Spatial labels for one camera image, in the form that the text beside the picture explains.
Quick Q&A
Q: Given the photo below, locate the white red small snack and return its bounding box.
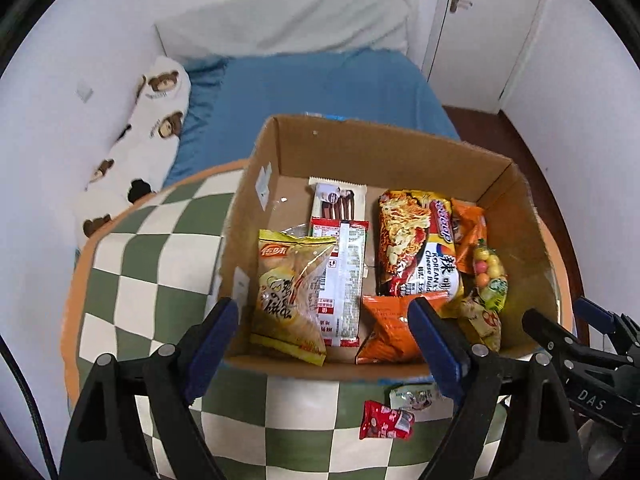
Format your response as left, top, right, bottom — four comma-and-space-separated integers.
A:
388, 382, 442, 412

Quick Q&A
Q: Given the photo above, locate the red white noodle packet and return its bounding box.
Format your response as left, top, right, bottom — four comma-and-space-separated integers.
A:
310, 218, 369, 347

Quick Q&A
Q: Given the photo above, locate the black cable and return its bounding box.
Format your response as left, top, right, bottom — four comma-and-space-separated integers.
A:
0, 334, 61, 480

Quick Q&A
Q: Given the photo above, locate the green checkered mat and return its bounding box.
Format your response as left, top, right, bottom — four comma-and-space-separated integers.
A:
60, 159, 576, 480

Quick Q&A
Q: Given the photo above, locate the white closet door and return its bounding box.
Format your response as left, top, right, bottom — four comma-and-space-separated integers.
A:
427, 0, 540, 113

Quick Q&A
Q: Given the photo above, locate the orange snack packet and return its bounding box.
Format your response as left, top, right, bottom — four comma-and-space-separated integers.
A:
451, 198, 487, 274

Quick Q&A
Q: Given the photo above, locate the white blanket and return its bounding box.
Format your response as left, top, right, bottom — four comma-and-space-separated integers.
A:
155, 0, 418, 62

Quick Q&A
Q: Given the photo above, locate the red small candy packet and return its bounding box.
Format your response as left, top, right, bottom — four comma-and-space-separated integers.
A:
359, 400, 414, 440

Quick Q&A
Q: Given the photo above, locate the blue bed sheet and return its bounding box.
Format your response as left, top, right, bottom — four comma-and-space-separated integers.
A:
164, 49, 459, 185

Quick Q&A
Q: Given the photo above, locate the yellow panda snack packet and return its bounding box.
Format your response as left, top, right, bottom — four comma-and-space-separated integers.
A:
459, 294, 502, 353

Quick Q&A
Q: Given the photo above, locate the white Franzzi biscuit packet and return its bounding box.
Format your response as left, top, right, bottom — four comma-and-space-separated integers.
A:
308, 177, 367, 221

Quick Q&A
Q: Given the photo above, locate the green candy ball packet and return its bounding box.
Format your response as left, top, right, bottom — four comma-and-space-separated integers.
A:
473, 238, 509, 313

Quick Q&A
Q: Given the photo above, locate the bear print pillow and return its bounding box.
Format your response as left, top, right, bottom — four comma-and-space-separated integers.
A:
73, 55, 191, 248

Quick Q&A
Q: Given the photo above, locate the orange chip packet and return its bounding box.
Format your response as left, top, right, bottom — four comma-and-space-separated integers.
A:
355, 292, 449, 365

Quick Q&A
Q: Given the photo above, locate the yellow Sedaap noodle packet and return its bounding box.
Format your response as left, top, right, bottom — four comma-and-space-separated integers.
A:
378, 190, 463, 300

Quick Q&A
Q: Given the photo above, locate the yellow bread snack packet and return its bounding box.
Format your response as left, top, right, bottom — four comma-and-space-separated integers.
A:
250, 230, 337, 366

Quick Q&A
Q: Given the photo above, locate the brown cardboard box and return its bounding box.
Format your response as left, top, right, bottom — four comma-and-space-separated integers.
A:
219, 115, 559, 384

